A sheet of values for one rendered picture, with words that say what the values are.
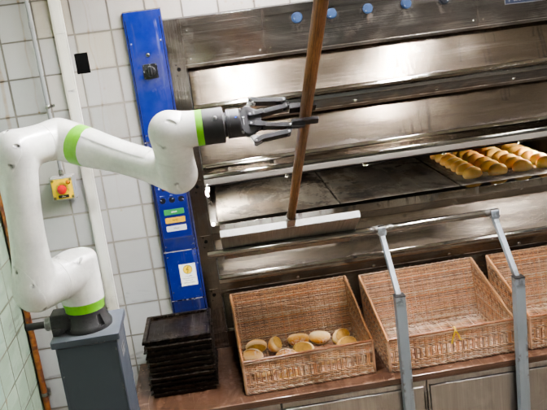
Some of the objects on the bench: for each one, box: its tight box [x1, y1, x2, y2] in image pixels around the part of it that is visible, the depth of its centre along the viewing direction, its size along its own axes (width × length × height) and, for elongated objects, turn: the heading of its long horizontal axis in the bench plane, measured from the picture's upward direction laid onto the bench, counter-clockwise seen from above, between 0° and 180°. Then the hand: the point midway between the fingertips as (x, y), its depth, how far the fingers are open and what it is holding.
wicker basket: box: [229, 276, 377, 395], centre depth 320 cm, size 49×56×28 cm
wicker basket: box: [358, 257, 515, 373], centre depth 323 cm, size 49×56×28 cm
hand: (304, 114), depth 188 cm, fingers closed on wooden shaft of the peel, 3 cm apart
